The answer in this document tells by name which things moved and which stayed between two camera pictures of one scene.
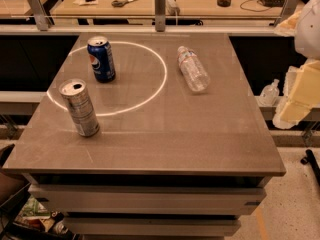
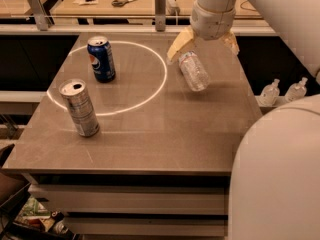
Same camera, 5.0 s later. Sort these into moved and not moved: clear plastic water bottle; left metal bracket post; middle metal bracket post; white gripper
Moved: white gripper
Not moved: clear plastic water bottle; left metal bracket post; middle metal bracket post
